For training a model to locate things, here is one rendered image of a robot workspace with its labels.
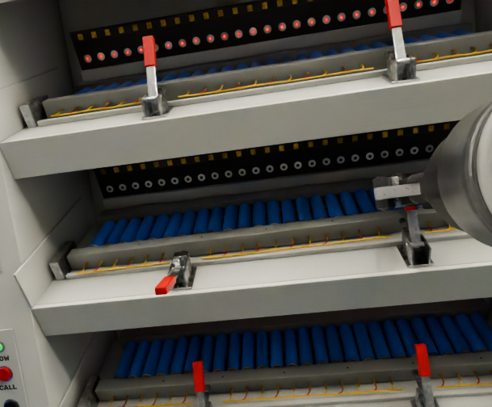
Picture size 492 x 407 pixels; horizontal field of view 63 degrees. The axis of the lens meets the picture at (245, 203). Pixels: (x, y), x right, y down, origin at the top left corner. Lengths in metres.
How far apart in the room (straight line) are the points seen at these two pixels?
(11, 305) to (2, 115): 0.22
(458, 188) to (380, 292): 0.26
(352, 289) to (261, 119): 0.21
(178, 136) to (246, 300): 0.20
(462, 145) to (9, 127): 0.47
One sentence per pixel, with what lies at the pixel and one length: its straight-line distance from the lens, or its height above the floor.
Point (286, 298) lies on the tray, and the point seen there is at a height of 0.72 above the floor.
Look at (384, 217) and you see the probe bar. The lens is 0.51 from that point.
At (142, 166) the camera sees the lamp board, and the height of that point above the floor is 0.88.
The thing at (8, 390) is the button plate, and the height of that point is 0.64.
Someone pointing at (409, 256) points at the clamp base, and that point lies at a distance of 0.48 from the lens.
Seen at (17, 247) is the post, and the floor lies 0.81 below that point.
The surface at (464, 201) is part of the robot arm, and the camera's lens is 0.23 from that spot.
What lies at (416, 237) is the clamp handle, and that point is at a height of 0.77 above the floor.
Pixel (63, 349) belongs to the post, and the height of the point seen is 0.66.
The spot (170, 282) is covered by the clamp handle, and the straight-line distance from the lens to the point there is 0.43.
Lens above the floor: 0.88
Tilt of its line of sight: 7 degrees down
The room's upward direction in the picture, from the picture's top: 7 degrees counter-clockwise
